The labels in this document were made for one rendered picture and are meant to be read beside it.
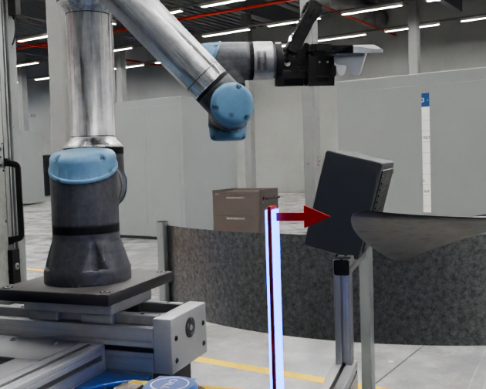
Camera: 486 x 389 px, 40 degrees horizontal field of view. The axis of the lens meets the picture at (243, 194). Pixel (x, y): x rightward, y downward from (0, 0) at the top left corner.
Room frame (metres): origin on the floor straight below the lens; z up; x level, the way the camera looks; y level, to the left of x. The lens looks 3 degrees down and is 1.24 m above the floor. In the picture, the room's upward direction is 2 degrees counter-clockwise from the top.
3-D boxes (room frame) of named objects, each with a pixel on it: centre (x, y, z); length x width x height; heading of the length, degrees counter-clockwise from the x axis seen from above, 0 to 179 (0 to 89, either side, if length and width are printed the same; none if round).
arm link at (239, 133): (1.31, 0.02, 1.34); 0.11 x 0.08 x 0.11; 5
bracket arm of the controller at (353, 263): (1.31, -0.21, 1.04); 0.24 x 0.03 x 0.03; 162
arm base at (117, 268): (1.17, 0.28, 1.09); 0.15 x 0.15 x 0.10
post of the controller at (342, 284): (1.21, -0.18, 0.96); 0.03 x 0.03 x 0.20; 72
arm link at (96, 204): (1.18, 0.28, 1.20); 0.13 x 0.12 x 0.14; 5
